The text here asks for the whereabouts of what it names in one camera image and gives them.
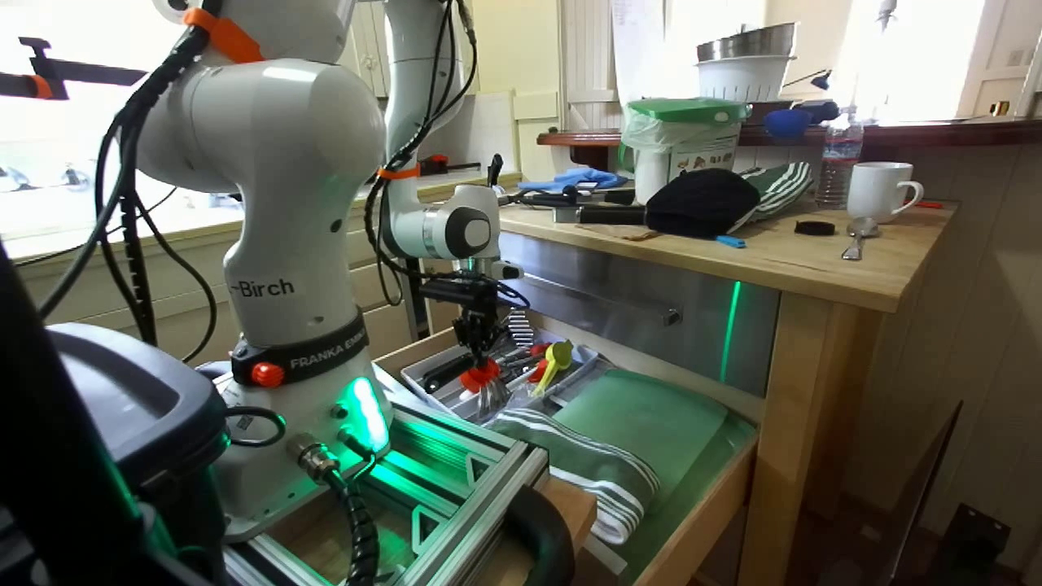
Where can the wooden drawer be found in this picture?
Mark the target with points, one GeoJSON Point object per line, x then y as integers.
{"type": "Point", "coordinates": [695, 531]}

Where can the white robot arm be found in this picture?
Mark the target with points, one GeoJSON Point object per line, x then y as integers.
{"type": "Point", "coordinates": [295, 165]}

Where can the metal bottle opener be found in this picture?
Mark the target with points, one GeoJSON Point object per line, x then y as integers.
{"type": "Point", "coordinates": [859, 243]}

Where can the clear plastic water bottle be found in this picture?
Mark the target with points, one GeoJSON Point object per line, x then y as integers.
{"type": "Point", "coordinates": [837, 165]}

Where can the black spatula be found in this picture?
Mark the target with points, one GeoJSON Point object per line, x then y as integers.
{"type": "Point", "coordinates": [443, 373]}

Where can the red round button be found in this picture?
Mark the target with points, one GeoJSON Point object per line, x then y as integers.
{"type": "Point", "coordinates": [269, 376]}

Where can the black curved tube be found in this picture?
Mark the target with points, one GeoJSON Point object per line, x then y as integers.
{"type": "Point", "coordinates": [548, 531]}

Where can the steel front drawer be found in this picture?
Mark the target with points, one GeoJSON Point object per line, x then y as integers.
{"type": "Point", "coordinates": [631, 282]}

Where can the small blue item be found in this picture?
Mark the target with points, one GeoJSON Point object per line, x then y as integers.
{"type": "Point", "coordinates": [732, 243]}

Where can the black clip lamp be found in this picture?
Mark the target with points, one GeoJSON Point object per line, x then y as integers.
{"type": "Point", "coordinates": [808, 79]}

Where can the small red utensil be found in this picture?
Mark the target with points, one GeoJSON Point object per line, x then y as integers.
{"type": "Point", "coordinates": [533, 359]}

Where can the blue object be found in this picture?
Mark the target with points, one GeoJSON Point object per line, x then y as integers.
{"type": "Point", "coordinates": [791, 120]}

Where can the black clamp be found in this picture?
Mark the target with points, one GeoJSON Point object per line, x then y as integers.
{"type": "Point", "coordinates": [67, 70]}

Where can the white wall outlet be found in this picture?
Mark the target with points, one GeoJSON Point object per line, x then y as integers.
{"type": "Point", "coordinates": [1003, 100]}

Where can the black cap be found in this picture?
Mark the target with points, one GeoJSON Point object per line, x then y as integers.
{"type": "Point", "coordinates": [700, 202]}

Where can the wooden kitchen cabinet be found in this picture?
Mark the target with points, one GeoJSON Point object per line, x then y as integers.
{"type": "Point", "coordinates": [791, 260]}

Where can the white mug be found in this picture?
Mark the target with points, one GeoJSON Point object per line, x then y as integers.
{"type": "Point", "coordinates": [877, 189]}

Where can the white container with green lid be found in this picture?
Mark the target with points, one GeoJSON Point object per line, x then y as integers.
{"type": "Point", "coordinates": [677, 148]}

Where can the aluminium profile frame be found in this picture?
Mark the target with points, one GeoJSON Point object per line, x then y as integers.
{"type": "Point", "coordinates": [475, 510]}

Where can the black plastic case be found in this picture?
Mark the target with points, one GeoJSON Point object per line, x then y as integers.
{"type": "Point", "coordinates": [100, 435]}

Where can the green cutting mat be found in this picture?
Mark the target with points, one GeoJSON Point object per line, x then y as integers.
{"type": "Point", "coordinates": [639, 423]}

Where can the dark leaning panel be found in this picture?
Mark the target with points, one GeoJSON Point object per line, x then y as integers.
{"type": "Point", "coordinates": [928, 510]}

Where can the blue cloth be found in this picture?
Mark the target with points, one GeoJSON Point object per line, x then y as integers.
{"type": "Point", "coordinates": [574, 181]}

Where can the black round lid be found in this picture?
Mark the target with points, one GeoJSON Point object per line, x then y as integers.
{"type": "Point", "coordinates": [816, 227]}

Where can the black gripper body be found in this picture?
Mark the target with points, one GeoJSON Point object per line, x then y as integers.
{"type": "Point", "coordinates": [475, 296]}

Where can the steel bowl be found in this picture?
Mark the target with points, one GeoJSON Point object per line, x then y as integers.
{"type": "Point", "coordinates": [750, 40]}

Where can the black floor socket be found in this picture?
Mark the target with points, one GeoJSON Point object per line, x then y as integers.
{"type": "Point", "coordinates": [978, 535]}

